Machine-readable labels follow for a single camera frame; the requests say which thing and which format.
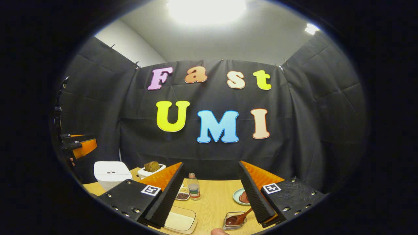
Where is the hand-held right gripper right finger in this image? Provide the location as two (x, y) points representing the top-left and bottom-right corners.
(236, 160), (327, 228)

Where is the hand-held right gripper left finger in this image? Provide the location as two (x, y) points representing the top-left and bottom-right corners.
(97, 162), (186, 228)

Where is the clear tray of rice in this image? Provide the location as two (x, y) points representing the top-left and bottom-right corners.
(163, 205), (198, 235)

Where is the brown wooden spoon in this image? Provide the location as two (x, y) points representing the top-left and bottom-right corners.
(225, 207), (254, 227)

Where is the white rice cooker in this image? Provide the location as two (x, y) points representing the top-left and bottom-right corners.
(93, 161), (133, 192)

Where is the metal wire chopstick holder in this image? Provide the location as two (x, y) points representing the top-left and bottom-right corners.
(222, 211), (248, 231)

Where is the divided white bean dish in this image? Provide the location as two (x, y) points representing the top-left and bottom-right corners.
(175, 184), (191, 201)

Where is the pale green plate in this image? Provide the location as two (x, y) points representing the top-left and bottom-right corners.
(233, 188), (252, 206)

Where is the clear plastic bottle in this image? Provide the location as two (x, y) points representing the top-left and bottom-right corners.
(187, 172), (201, 201)

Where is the white toaster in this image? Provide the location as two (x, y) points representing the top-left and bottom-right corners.
(137, 163), (167, 180)

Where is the black backdrop cloth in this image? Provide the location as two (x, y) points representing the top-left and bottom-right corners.
(56, 31), (368, 193)

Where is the small ceiling light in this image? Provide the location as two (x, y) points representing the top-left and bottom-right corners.
(304, 23), (320, 36)

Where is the large ceiling light panel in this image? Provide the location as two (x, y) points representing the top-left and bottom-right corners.
(166, 0), (248, 26)

